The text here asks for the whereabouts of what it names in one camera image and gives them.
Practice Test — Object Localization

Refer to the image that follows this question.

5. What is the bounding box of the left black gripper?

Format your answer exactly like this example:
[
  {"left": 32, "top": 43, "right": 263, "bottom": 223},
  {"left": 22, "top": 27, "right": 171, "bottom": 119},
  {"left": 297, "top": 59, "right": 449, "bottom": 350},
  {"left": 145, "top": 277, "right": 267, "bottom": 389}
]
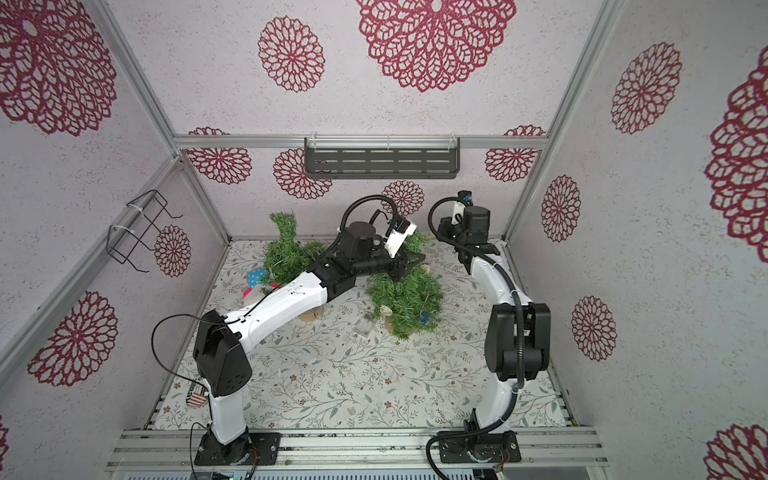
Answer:
[{"left": 353, "top": 243, "right": 425, "bottom": 282}]

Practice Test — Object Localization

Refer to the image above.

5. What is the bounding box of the small green christmas tree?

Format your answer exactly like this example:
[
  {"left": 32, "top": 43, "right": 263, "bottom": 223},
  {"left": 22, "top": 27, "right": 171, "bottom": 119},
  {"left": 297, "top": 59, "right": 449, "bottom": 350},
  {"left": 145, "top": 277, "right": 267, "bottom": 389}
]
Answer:
[
  {"left": 367, "top": 230, "right": 445, "bottom": 341},
  {"left": 263, "top": 212, "right": 326, "bottom": 295}
]

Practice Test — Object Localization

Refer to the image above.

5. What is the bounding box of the clear string light battery box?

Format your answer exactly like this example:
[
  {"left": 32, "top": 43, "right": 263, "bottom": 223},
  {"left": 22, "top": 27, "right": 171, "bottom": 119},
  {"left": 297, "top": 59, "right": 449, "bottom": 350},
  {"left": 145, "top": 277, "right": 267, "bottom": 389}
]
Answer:
[{"left": 353, "top": 317, "right": 377, "bottom": 338}]

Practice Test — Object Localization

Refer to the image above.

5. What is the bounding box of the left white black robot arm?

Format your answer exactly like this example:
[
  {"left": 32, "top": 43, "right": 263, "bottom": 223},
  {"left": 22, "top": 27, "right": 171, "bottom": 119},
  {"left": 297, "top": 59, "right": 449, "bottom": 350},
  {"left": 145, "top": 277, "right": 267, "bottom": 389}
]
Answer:
[{"left": 193, "top": 217, "right": 424, "bottom": 447}]

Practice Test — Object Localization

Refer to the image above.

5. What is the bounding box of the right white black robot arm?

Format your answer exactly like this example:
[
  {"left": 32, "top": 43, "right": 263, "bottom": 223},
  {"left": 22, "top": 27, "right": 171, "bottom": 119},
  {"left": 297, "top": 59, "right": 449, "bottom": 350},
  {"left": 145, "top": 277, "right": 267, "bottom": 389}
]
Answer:
[{"left": 429, "top": 196, "right": 551, "bottom": 433}]

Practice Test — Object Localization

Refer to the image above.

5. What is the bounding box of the pink white plush toy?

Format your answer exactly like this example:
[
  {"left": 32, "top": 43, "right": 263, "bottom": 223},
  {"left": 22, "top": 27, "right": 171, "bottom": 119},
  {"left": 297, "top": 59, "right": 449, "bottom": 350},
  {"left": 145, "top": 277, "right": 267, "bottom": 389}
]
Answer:
[{"left": 243, "top": 267, "right": 279, "bottom": 304}]

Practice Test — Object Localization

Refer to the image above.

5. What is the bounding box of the flag patterned small can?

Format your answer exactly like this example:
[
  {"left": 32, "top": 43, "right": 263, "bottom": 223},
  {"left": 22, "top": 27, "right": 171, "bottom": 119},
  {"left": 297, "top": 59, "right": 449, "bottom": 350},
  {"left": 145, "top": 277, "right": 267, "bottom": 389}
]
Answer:
[{"left": 185, "top": 385, "right": 208, "bottom": 409}]

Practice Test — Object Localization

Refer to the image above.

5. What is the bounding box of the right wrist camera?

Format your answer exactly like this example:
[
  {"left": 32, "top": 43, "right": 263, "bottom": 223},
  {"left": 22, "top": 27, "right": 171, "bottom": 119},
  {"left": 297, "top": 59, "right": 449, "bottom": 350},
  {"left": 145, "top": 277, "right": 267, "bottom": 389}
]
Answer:
[{"left": 452, "top": 190, "right": 473, "bottom": 225}]

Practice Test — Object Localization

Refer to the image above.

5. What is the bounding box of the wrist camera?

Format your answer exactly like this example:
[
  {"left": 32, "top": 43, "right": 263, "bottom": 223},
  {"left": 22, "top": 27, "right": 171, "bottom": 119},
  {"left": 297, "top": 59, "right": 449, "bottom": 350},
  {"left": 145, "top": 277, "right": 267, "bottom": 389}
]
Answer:
[
  {"left": 384, "top": 215, "right": 417, "bottom": 258},
  {"left": 452, "top": 190, "right": 473, "bottom": 225}
]

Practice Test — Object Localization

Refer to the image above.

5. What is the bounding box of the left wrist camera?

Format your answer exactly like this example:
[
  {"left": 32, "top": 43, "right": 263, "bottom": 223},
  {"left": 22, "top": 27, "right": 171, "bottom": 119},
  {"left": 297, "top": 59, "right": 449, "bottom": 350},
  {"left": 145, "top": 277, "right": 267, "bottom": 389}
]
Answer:
[{"left": 384, "top": 215, "right": 417, "bottom": 258}]

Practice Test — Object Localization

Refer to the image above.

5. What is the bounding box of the grey wall shelf rack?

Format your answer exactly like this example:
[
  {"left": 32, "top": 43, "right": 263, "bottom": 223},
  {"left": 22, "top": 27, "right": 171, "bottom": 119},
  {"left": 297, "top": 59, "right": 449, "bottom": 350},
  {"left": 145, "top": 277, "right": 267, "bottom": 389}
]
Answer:
[{"left": 304, "top": 137, "right": 461, "bottom": 180}]

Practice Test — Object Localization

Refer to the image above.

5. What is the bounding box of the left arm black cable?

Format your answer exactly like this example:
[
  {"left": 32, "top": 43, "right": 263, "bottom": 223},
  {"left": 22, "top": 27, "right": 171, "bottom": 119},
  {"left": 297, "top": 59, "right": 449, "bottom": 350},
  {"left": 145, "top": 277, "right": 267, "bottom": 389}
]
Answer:
[{"left": 149, "top": 193, "right": 400, "bottom": 480}]

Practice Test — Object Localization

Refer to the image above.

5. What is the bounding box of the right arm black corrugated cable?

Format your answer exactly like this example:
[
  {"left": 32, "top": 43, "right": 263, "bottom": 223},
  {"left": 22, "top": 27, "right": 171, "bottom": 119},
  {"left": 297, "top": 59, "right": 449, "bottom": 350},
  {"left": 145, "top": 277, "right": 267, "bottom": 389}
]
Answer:
[{"left": 424, "top": 196, "right": 528, "bottom": 480}]

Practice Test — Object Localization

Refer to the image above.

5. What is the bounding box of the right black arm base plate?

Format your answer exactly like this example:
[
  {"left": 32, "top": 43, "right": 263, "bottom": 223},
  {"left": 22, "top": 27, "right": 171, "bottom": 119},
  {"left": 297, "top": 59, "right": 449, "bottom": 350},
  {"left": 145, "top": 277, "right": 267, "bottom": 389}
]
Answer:
[{"left": 438, "top": 430, "right": 522, "bottom": 464}]

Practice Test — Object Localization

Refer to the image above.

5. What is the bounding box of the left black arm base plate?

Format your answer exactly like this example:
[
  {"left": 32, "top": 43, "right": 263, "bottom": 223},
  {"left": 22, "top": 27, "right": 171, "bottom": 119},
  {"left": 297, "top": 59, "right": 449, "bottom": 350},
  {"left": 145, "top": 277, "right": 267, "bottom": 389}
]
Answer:
[{"left": 193, "top": 431, "right": 282, "bottom": 466}]

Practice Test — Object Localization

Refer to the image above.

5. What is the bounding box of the aluminium mounting rail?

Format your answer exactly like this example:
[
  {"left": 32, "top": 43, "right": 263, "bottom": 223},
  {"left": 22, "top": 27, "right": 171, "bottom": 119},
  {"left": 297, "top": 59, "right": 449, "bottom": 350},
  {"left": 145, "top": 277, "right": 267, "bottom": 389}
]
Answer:
[{"left": 104, "top": 427, "right": 609, "bottom": 472}]

